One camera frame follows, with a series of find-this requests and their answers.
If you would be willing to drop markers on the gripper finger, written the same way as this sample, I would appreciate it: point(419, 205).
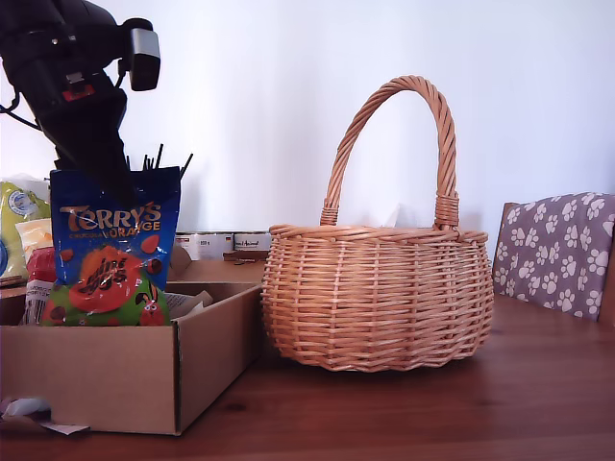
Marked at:
point(91, 139)

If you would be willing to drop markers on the blue Terry's mini eggs bag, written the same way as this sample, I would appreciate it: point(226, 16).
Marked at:
point(110, 269)

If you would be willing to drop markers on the red and cream egg bag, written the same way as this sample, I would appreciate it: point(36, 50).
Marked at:
point(41, 264)

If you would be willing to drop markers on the white Galaxy egg bag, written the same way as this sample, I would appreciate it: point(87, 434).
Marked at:
point(185, 302)

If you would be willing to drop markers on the brown cardboard box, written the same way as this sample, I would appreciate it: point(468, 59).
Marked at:
point(96, 379)

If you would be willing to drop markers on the yellow-green plastic bag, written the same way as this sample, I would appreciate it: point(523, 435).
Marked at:
point(14, 206)

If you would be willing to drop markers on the tin can with 800g label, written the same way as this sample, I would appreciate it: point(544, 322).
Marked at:
point(206, 245)

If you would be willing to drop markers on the tin can with script label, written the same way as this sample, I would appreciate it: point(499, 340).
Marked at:
point(250, 242)

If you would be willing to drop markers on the small flat brown object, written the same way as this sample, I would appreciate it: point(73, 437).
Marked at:
point(242, 257)

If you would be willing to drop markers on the torn white paper scrap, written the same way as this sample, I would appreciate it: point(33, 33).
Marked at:
point(24, 407)

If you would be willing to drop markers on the grey paw print cushion cover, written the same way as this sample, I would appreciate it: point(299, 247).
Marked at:
point(552, 259)

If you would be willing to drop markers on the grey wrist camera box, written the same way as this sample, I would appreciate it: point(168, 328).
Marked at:
point(144, 57)

